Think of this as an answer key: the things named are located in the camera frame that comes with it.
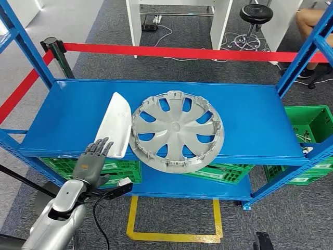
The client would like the black office chair base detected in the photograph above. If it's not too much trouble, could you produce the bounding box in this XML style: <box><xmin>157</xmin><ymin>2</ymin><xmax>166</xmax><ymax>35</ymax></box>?
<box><xmin>308</xmin><ymin>65</ymin><xmax>333</xmax><ymax>90</ymax></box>

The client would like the white display plinth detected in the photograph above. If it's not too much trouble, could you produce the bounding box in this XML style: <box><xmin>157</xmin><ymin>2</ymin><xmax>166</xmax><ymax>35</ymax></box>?
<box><xmin>0</xmin><ymin>0</ymin><xmax>44</xmax><ymax>36</ymax></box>

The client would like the white wire bundle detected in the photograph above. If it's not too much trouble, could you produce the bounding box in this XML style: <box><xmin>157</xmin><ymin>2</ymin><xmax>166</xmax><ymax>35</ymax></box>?
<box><xmin>295</xmin><ymin>132</ymin><xmax>313</xmax><ymax>154</ymax></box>

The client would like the white plastic shell part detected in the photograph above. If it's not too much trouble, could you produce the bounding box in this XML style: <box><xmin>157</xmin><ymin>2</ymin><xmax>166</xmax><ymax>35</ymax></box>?
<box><xmin>95</xmin><ymin>92</ymin><xmax>133</xmax><ymax>159</ymax></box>

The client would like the yellow floor tape square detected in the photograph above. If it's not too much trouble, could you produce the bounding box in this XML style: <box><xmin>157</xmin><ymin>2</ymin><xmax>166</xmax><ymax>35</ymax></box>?
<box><xmin>126</xmin><ymin>196</ymin><xmax>224</xmax><ymax>243</ymax></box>

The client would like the black stanchion post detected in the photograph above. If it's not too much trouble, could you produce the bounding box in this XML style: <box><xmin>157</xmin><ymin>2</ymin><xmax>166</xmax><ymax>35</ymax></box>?
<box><xmin>40</xmin><ymin>36</ymin><xmax>75</xmax><ymax>79</ymax></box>

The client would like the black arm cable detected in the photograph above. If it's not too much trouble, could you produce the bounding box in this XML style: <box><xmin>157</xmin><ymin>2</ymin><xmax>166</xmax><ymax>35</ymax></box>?
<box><xmin>92</xmin><ymin>191</ymin><xmax>116</xmax><ymax>250</ymax></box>

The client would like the person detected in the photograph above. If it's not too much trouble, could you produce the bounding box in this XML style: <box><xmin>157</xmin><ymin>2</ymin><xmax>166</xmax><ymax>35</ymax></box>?
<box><xmin>295</xmin><ymin>7</ymin><xmax>328</xmax><ymax>79</ymax></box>

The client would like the white cabinet panel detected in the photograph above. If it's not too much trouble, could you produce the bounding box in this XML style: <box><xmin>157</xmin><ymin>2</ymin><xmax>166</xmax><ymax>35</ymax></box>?
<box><xmin>261</xmin><ymin>0</ymin><xmax>304</xmax><ymax>53</ymax></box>

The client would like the red barrier belt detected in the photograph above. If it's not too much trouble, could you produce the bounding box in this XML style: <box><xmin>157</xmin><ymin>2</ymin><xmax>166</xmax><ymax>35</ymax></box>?
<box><xmin>0</xmin><ymin>49</ymin><xmax>54</xmax><ymax>125</ymax></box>
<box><xmin>63</xmin><ymin>42</ymin><xmax>328</xmax><ymax>64</ymax></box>

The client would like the tangled cable bundle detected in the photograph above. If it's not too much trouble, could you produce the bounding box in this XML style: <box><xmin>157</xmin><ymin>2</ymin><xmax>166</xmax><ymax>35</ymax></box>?
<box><xmin>220</xmin><ymin>31</ymin><xmax>270</xmax><ymax>53</ymax></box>

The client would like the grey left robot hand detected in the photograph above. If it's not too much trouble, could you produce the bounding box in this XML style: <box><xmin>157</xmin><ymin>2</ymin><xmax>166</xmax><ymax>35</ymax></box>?
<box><xmin>72</xmin><ymin>136</ymin><xmax>115</xmax><ymax>190</ymax></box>

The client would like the thin white floor cable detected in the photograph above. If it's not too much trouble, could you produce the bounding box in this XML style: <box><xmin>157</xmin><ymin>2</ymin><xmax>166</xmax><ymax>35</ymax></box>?
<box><xmin>153</xmin><ymin>24</ymin><xmax>173</xmax><ymax>48</ymax></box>

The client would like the blue metal shelf rack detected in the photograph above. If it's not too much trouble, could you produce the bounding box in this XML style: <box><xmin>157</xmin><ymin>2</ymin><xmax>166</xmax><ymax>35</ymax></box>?
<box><xmin>0</xmin><ymin>0</ymin><xmax>333</xmax><ymax>211</ymax></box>

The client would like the grey plastic wheel cover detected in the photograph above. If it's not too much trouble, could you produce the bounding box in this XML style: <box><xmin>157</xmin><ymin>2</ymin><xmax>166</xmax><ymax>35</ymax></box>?
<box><xmin>128</xmin><ymin>90</ymin><xmax>225</xmax><ymax>174</ymax></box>

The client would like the black metal rod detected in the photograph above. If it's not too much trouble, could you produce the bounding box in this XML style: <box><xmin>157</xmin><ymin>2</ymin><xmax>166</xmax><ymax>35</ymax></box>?
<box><xmin>0</xmin><ymin>165</ymin><xmax>57</xmax><ymax>198</ymax></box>

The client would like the white panel-leg table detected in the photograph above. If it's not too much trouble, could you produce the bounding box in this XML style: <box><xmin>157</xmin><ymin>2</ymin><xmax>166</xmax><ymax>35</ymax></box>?
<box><xmin>126</xmin><ymin>0</ymin><xmax>234</xmax><ymax>59</ymax></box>

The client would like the black round stool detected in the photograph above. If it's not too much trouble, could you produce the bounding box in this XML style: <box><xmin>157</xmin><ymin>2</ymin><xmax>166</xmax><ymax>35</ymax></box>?
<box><xmin>228</xmin><ymin>4</ymin><xmax>273</xmax><ymax>52</ymax></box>

